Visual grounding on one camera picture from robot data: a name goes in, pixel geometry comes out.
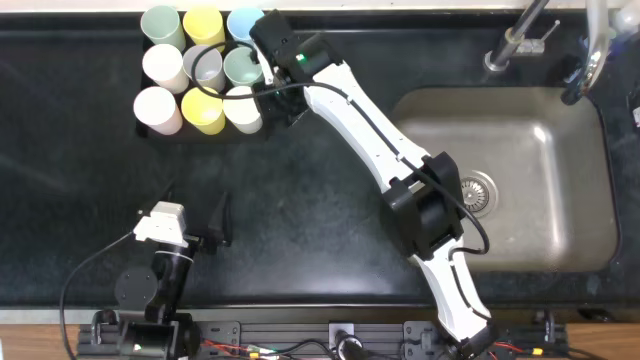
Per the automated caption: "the cream cup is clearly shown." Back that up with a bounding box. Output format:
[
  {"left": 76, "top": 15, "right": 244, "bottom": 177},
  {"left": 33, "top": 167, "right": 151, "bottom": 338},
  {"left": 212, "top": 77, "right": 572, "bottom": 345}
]
[{"left": 222, "top": 85, "right": 264, "bottom": 135}]

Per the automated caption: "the pink cup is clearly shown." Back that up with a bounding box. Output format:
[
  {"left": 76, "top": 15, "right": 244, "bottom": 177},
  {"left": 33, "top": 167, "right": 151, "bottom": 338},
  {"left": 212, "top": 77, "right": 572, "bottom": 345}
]
[{"left": 132, "top": 85, "right": 184, "bottom": 136}]

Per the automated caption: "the mounting rail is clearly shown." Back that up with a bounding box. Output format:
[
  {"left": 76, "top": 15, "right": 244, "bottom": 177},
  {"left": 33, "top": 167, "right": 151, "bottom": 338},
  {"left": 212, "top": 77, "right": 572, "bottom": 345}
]
[{"left": 77, "top": 309, "right": 571, "bottom": 360}]

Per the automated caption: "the blue cup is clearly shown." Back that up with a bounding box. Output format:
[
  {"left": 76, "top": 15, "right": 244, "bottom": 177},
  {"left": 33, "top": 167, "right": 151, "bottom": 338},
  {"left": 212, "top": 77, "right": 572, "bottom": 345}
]
[{"left": 226, "top": 6, "right": 266, "bottom": 46}]

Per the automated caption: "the black tray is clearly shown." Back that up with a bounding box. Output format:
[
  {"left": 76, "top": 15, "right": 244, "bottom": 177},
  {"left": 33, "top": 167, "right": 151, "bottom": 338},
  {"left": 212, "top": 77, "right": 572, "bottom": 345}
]
[{"left": 133, "top": 29, "right": 281, "bottom": 144}]

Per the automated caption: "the green cup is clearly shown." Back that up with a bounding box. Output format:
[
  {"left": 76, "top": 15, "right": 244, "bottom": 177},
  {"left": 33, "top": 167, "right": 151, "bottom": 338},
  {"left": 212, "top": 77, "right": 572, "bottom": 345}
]
[
  {"left": 222, "top": 46, "right": 265, "bottom": 88},
  {"left": 139, "top": 4, "right": 187, "bottom": 52}
]

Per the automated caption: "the grey cup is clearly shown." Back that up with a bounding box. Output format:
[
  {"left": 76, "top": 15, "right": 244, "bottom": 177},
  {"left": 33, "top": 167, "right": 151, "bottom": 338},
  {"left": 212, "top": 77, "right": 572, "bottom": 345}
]
[{"left": 182, "top": 44, "right": 227, "bottom": 93}]

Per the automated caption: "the yellow cup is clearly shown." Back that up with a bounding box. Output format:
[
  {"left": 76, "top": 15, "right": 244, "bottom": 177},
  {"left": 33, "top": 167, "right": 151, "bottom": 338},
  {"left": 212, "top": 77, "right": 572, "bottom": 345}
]
[
  {"left": 180, "top": 86, "right": 227, "bottom": 136},
  {"left": 182, "top": 5, "right": 227, "bottom": 51}
]

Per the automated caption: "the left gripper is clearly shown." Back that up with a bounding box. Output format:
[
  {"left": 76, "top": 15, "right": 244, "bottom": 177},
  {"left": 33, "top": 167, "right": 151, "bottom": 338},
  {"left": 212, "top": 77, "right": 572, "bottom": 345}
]
[{"left": 137, "top": 181, "right": 234, "bottom": 256}]

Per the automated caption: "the white cup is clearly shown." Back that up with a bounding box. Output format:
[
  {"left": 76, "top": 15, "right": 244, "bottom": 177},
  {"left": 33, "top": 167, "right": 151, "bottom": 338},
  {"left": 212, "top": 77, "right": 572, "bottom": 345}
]
[{"left": 141, "top": 43, "right": 190, "bottom": 95}]

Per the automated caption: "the steel tap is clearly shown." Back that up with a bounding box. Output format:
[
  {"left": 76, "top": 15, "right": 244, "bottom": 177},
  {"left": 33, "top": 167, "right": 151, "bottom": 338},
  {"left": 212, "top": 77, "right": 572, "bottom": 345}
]
[{"left": 482, "top": 0, "right": 615, "bottom": 96}]

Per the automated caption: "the steel sink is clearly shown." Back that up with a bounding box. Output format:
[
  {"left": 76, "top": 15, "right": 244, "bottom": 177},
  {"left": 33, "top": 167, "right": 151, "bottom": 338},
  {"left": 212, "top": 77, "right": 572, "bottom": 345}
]
[{"left": 389, "top": 87, "right": 621, "bottom": 274}]

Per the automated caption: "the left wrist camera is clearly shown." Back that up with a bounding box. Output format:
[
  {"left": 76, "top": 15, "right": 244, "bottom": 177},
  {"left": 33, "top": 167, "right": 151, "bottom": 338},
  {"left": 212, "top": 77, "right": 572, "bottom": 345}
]
[{"left": 132, "top": 200, "right": 190, "bottom": 249}]

